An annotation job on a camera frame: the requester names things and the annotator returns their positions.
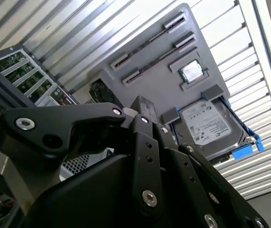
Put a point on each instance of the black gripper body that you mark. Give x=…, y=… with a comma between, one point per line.
x=90, y=204

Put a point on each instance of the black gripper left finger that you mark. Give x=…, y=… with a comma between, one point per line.
x=54, y=121

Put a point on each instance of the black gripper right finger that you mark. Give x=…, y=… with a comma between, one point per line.
x=197, y=171

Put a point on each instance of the RAM stick with blue label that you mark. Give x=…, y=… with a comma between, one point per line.
x=147, y=42

